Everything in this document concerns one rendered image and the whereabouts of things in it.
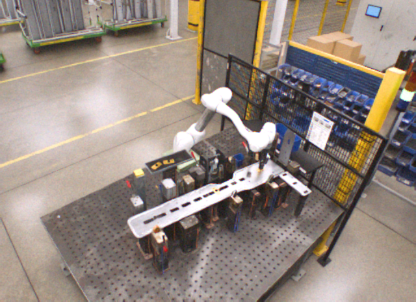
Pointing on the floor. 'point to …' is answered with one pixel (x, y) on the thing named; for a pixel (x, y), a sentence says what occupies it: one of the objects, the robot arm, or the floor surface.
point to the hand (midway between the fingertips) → (261, 165)
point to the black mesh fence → (311, 143)
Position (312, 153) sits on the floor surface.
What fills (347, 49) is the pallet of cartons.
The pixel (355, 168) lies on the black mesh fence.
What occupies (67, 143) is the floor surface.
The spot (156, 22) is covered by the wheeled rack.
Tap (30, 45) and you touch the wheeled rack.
